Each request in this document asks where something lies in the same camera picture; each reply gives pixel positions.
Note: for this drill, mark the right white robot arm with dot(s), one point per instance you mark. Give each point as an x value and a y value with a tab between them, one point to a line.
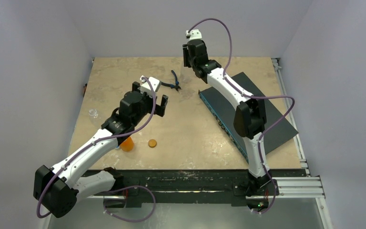
211	72

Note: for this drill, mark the orange bottle cap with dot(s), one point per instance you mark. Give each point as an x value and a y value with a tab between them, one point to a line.
152	143

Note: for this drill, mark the dark network switch box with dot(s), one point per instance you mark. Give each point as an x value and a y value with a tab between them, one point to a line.
229	117

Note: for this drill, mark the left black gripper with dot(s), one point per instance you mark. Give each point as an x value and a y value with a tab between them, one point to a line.
159	109

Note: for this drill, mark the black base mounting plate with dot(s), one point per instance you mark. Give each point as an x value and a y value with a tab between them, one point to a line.
204	186

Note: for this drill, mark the clear bottle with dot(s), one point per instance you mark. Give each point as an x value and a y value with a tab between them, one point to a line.
93	113

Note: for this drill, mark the orange juice bottle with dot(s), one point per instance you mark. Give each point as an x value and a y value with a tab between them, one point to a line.
127	145

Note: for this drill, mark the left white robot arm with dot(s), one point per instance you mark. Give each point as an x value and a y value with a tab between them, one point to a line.
59	187

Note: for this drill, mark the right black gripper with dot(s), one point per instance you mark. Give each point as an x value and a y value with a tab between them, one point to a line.
186	56

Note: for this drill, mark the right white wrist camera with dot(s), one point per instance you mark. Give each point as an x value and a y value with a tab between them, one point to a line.
193	34

